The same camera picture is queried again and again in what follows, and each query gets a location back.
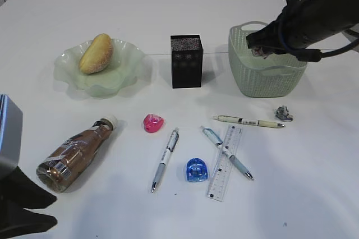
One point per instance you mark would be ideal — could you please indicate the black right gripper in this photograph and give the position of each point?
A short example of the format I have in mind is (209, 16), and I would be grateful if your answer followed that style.
(313, 21)

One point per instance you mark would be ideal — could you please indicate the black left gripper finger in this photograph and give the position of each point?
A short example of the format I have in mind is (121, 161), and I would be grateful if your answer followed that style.
(19, 189)
(18, 221)

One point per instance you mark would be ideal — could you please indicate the pink grey paper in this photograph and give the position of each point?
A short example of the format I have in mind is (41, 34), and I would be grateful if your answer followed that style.
(262, 52)

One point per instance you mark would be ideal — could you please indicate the small grey paper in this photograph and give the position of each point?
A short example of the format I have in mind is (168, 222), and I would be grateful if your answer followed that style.
(282, 113)

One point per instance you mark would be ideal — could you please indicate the yellow sugared bread bun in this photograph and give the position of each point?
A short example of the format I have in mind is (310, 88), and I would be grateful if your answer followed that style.
(98, 55)

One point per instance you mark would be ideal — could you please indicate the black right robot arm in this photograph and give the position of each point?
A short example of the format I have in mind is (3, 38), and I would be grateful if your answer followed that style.
(308, 54)

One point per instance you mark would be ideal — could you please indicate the green plastic woven basket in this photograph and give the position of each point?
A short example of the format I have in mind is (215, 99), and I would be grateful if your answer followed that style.
(256, 77)

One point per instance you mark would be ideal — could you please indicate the black mesh pen holder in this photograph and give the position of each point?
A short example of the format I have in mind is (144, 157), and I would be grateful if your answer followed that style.
(186, 61)

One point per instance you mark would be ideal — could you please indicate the cream white pen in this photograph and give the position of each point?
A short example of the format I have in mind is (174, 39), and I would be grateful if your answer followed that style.
(249, 122)

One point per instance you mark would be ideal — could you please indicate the light blue pen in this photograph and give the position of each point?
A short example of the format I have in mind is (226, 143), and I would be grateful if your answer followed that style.
(215, 139)

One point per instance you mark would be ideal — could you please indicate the white grey-grip pen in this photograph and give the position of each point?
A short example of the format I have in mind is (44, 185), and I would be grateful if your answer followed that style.
(170, 146)

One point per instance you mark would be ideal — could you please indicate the pink pencil sharpener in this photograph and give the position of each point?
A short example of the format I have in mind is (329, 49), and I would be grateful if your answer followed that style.
(153, 123)

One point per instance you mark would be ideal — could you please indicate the green glass wavy plate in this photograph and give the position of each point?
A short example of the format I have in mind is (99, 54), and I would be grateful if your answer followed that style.
(122, 70)

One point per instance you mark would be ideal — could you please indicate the blue pencil sharpener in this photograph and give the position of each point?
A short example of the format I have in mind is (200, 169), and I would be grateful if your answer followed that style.
(196, 170)

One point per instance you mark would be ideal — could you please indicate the brown coffee bottle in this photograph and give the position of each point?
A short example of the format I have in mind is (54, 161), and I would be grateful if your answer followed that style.
(61, 169)

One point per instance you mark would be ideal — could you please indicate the clear plastic ruler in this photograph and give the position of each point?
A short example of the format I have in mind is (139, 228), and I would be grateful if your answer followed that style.
(221, 173)

